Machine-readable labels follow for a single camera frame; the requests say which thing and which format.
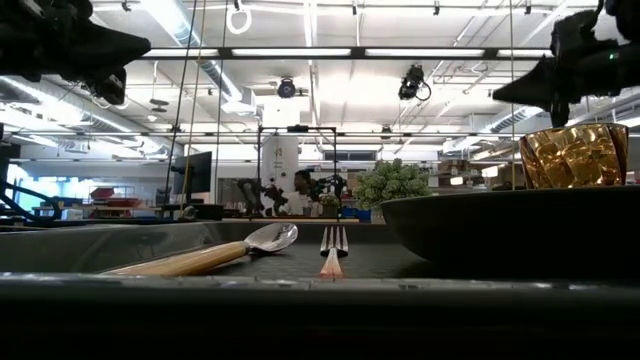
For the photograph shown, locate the black overhead beam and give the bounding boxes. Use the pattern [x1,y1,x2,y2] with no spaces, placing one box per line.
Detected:
[139,47,556,61]

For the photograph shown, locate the small green artificial plant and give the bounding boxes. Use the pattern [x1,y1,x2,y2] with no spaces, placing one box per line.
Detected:
[353,158,432,224]

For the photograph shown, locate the black computer monitor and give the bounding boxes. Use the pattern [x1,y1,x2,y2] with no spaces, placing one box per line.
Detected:
[172,151,214,206]

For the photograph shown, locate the amber ribbed cup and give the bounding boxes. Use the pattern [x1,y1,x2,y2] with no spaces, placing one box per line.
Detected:
[518,123,630,190]

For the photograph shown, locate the black hanging cable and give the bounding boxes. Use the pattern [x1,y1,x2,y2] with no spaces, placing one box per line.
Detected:
[163,0,200,206]

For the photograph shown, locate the black rectangular tray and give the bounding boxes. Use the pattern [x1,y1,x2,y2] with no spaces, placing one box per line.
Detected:
[0,219,640,360]

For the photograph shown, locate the black round plate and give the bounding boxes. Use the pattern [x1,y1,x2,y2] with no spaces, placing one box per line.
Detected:
[379,185,640,279]

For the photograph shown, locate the red storage bins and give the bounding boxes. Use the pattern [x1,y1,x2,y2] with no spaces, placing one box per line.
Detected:
[89,187,142,209]

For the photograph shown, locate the spoon with yellow-orange handle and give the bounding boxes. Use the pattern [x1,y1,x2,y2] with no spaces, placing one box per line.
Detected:
[99,222,300,277]

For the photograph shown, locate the fork with orange handle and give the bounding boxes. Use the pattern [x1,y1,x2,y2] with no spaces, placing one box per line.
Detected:
[318,225,350,279]

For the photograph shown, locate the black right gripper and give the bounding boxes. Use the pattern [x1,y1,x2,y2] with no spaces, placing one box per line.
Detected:
[492,9,640,127]

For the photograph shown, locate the black overhead camera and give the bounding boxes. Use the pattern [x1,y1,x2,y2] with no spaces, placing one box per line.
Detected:
[398,64,432,102]

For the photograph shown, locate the white hanging ring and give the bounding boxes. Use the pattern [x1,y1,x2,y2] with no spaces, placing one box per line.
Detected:
[225,2,254,36]

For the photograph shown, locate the person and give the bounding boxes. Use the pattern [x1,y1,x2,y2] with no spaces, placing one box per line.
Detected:
[279,169,321,217]

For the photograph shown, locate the yellow hanging cable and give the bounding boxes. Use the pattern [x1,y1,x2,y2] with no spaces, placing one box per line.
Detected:
[179,0,207,201]

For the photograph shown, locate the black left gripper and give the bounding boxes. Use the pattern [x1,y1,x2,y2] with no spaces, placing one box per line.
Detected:
[0,0,151,106]

